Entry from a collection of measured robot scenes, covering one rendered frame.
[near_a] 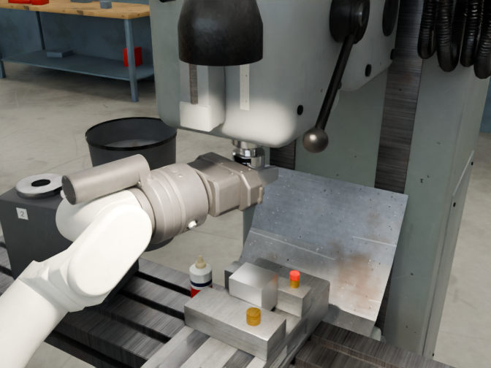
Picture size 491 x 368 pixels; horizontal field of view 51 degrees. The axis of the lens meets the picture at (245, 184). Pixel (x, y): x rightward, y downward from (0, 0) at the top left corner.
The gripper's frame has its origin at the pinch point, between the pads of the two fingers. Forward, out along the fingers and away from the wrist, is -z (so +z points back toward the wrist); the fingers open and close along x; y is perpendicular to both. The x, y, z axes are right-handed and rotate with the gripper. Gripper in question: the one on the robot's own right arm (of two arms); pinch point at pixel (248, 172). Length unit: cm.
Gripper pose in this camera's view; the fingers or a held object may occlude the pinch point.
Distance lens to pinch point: 74.7
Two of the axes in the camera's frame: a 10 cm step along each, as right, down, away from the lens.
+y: -0.1, 9.1, 4.2
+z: -7.3, 2.8, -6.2
